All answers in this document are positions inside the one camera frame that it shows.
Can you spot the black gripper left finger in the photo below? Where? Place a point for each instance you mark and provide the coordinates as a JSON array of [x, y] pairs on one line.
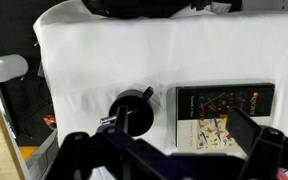
[[121, 116]]

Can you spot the white table cloth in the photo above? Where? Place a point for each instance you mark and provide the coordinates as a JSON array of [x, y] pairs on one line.
[[117, 50]]

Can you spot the grey plastic bin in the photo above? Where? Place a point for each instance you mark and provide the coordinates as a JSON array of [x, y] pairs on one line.
[[42, 156]]

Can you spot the white plastic bottle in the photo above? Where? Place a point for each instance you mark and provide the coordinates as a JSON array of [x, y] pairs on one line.
[[7, 67]]

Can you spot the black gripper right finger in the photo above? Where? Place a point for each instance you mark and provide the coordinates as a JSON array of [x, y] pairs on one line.
[[242, 128]]

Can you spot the small red object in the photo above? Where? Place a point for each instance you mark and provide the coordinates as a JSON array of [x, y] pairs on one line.
[[50, 121]]

